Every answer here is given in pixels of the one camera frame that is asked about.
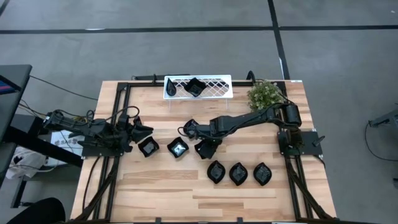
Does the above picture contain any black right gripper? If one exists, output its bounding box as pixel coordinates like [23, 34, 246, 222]
[195, 132, 223, 158]

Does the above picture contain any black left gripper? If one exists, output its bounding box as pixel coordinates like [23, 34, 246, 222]
[119, 120, 154, 153]

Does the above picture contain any black wavy square mini plate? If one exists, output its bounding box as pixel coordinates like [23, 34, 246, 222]
[194, 139, 218, 160]
[166, 136, 190, 159]
[183, 77, 207, 98]
[137, 136, 160, 158]

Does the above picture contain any black teardrop mini plate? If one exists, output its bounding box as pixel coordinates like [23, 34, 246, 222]
[165, 77, 177, 97]

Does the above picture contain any white mesh shelf rack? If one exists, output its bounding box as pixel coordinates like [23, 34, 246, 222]
[162, 74, 234, 110]

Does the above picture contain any green potted plant black pot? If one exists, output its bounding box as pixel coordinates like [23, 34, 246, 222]
[247, 80, 285, 113]

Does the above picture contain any white printed box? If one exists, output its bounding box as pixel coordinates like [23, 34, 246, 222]
[49, 129, 85, 167]

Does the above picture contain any black desk leg bar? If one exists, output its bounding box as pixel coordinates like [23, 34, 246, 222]
[7, 126, 84, 168]

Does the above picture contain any white plastic bag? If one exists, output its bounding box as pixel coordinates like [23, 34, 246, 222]
[5, 146, 47, 180]

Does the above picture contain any person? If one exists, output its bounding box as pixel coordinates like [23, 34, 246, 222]
[6, 197, 67, 224]

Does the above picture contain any laptop screen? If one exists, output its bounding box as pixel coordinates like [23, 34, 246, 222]
[0, 75, 17, 95]

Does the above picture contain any grey stand foot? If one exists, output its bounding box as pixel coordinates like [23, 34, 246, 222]
[368, 107, 398, 128]

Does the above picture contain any black left wrist camera cable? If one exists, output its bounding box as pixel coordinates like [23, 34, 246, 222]
[108, 105, 141, 125]

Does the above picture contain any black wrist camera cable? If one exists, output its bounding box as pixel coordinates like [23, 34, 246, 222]
[177, 125, 215, 140]
[108, 105, 141, 125]

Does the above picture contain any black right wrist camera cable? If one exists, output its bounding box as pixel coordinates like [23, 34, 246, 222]
[177, 125, 215, 140]

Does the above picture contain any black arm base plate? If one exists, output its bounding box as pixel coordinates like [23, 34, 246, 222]
[81, 133, 126, 159]
[277, 129, 326, 157]

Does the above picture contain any black floor cable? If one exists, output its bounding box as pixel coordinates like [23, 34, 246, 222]
[29, 74, 100, 101]
[364, 120, 398, 162]

